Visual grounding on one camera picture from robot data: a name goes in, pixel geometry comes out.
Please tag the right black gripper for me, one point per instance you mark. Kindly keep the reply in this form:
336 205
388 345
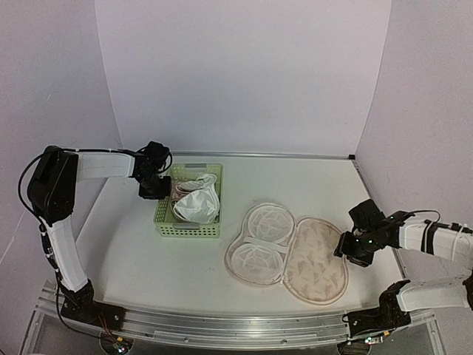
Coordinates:
344 248

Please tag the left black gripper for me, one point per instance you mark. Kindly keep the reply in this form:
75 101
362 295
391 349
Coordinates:
165 191

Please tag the floral mesh laundry bag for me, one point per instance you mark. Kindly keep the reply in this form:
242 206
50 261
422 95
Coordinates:
273 247

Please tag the pink bra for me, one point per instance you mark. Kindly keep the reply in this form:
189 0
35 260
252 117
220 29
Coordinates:
181 188

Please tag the green plastic basket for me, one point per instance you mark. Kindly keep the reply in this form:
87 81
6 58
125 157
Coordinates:
170 226

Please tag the white bra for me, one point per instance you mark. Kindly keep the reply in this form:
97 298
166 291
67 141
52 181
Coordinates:
201 206

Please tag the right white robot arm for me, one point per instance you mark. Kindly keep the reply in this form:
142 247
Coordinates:
412 233

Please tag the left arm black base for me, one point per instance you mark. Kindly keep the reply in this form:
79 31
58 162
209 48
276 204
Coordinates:
81 306

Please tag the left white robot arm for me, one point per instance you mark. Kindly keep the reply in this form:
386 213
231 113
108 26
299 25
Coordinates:
50 195

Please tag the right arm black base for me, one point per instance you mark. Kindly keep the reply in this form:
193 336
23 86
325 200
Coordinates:
388 316

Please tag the aluminium front rail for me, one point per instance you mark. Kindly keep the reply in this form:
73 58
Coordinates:
150 332

